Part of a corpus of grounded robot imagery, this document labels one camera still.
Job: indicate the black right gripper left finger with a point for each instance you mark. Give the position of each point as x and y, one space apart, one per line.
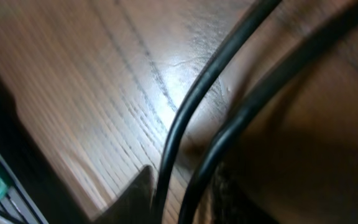
133 205

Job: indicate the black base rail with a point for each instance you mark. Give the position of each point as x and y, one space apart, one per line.
16 206

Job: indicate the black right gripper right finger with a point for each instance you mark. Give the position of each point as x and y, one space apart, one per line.
231 205

